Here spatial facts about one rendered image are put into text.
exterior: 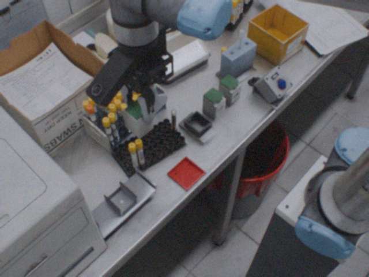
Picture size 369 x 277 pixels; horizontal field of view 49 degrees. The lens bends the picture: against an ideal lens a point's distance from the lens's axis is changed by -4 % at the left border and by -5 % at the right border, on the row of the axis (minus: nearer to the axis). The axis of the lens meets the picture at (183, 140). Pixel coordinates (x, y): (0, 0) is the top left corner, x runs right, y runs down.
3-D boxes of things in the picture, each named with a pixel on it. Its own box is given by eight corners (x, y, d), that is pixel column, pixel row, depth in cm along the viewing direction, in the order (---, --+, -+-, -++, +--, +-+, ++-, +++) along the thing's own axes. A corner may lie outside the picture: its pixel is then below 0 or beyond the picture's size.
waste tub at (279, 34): (277, 68, 123) (283, 44, 115) (244, 45, 129) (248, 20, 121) (304, 48, 129) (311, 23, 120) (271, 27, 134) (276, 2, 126)
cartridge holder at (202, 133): (203, 146, 108) (204, 138, 105) (178, 126, 111) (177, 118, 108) (217, 133, 110) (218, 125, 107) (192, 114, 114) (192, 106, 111)
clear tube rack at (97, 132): (110, 153, 107) (105, 137, 101) (85, 131, 110) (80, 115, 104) (166, 107, 115) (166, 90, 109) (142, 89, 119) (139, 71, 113)
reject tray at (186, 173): (187, 191, 101) (187, 190, 100) (166, 174, 103) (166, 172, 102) (206, 173, 103) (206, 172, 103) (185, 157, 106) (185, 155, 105)
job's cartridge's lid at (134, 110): (136, 97, 86) (136, 96, 86) (151, 110, 84) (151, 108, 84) (121, 108, 85) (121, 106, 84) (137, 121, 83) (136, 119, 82)
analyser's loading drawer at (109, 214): (91, 252, 90) (86, 243, 85) (72, 232, 92) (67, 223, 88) (157, 192, 98) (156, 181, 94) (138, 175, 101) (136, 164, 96)
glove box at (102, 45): (118, 103, 116) (113, 79, 108) (67, 62, 125) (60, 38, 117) (150, 78, 121) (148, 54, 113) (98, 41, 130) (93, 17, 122)
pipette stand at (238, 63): (232, 88, 119) (236, 63, 111) (215, 75, 122) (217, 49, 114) (256, 72, 123) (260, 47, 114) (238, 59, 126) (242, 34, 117)
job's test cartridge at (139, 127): (139, 115, 91) (136, 97, 86) (154, 128, 89) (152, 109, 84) (125, 126, 90) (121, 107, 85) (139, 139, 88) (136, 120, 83)
